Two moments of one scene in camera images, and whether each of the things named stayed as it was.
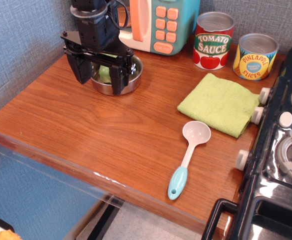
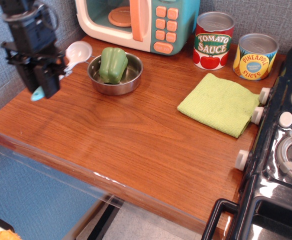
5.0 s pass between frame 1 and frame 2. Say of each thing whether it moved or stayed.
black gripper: moved
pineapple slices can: stayed
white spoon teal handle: moved
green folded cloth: stayed
